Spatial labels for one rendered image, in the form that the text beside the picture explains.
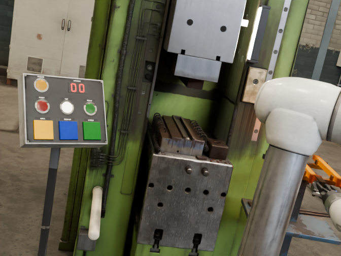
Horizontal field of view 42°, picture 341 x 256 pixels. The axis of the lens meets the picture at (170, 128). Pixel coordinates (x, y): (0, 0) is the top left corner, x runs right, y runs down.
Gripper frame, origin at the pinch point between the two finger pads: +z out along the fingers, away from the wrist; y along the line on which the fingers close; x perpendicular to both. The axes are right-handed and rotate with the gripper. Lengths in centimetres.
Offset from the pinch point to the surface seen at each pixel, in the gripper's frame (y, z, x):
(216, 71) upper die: -46, 30, 33
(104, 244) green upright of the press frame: -83, 39, -66
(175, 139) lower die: -58, 28, -1
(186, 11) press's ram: -64, 27, 56
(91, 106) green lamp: -96, 12, 11
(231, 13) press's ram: -45, 30, 59
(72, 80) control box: -105, 13, 21
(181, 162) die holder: -54, 23, -9
